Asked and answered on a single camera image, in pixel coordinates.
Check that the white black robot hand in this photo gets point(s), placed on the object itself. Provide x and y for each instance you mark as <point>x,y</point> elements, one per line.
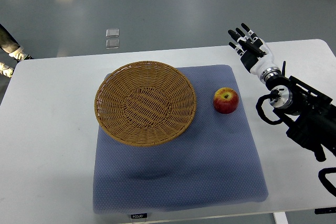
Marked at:
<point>254,53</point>

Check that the red apple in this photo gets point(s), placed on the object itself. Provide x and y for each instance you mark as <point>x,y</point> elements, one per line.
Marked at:
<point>225,100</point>

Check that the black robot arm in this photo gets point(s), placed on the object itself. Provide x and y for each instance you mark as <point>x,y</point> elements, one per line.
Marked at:
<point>308,113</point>

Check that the woven wicker basket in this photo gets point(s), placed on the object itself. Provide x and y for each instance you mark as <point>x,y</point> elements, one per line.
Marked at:
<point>145,104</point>

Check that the blue quilted mat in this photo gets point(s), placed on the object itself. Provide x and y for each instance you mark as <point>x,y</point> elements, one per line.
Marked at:
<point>214,162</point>

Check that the lower floor plate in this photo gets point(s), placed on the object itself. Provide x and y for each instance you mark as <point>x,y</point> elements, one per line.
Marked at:
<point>112,43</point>

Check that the floor plate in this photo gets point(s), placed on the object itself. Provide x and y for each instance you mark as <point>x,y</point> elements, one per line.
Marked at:
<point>112,32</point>
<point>112,43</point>

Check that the upper floor plate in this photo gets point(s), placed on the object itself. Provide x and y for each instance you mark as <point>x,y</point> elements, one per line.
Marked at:
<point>112,32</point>

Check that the white table leg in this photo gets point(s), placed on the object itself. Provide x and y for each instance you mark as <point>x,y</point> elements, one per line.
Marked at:
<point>280,218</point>

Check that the black table controller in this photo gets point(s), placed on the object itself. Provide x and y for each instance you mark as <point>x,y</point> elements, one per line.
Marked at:
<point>320,211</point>

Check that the black table label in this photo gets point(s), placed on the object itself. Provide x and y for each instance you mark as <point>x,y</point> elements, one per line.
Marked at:
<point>139,216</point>

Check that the person in camouflage clothing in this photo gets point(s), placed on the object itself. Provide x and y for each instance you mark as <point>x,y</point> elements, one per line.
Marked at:
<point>13,49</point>

